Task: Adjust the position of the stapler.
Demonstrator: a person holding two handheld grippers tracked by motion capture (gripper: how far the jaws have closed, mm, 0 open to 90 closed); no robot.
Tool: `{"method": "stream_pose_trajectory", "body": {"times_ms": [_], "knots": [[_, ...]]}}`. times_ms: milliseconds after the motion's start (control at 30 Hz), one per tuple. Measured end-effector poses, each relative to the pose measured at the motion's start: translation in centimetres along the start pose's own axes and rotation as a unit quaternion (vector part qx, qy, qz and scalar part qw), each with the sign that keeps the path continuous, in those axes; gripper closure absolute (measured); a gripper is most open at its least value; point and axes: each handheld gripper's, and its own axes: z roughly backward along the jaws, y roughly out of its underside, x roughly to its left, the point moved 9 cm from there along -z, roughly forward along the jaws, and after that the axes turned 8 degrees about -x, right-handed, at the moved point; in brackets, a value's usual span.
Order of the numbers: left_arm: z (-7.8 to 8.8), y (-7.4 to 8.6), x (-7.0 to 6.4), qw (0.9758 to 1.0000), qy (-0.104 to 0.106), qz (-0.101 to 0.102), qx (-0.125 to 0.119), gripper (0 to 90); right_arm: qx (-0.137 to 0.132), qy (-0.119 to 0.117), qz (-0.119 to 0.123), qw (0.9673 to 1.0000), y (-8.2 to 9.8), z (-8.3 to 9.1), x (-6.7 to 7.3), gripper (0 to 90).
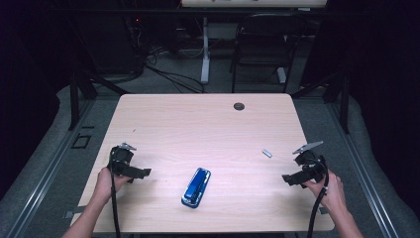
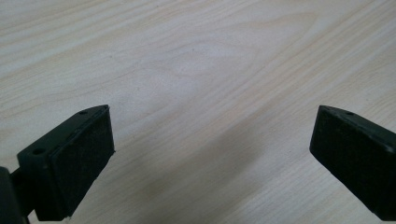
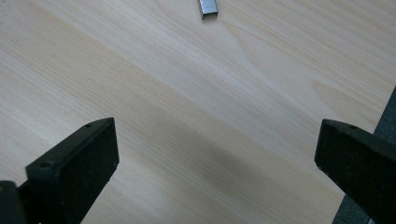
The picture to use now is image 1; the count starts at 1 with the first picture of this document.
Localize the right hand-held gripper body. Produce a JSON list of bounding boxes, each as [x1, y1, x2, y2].
[[291, 141, 328, 184]]

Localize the person's left hand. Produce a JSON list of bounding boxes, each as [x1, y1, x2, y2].
[[95, 167, 133, 203]]

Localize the black frame post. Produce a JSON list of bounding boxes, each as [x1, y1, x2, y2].
[[67, 70, 80, 131]]

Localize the person's right hand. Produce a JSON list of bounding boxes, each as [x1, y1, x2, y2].
[[302, 170, 348, 214]]

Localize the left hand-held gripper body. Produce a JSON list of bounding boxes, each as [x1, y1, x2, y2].
[[108, 142, 139, 179]]

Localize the black folding chair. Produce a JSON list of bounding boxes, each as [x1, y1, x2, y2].
[[229, 12, 307, 94]]

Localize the blue stapler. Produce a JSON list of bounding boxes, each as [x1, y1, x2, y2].
[[180, 167, 212, 209]]

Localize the white desk foot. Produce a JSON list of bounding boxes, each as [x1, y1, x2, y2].
[[276, 66, 288, 84]]

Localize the metal floor rail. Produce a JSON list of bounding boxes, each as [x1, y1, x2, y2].
[[5, 98, 97, 238], [325, 98, 401, 238]]

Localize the black floor cables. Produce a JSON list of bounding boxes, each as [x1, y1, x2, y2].
[[144, 46, 206, 94]]

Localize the dark computer tower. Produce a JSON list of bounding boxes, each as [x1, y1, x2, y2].
[[74, 13, 147, 75]]

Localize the white desk leg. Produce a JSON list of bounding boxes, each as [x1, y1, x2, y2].
[[200, 17, 212, 85]]

